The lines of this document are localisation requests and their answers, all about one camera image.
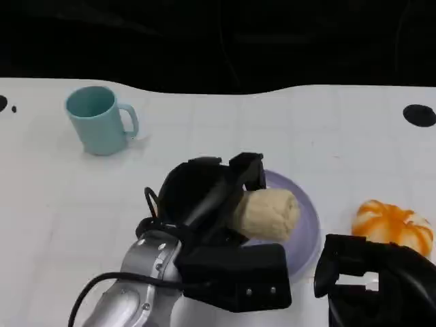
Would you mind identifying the pale green mug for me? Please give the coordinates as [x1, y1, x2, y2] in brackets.
[65, 85, 140, 156]

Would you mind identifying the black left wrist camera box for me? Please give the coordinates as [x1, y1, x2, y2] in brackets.
[175, 242, 293, 313]

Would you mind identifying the lilac plate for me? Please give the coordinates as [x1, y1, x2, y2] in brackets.
[238, 169, 322, 282]

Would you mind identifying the long black arm cable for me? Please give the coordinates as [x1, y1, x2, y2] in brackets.
[67, 271, 212, 327]

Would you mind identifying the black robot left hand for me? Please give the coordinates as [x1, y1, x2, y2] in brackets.
[157, 153, 267, 251]

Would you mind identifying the orange and white bread roll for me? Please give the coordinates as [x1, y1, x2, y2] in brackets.
[351, 199, 435, 256]

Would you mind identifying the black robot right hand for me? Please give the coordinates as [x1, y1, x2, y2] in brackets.
[313, 233, 436, 327]

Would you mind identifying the short looped black cable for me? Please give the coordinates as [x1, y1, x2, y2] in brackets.
[135, 186, 185, 239]

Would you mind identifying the beige towel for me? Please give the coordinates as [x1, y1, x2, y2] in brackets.
[234, 189, 300, 243]

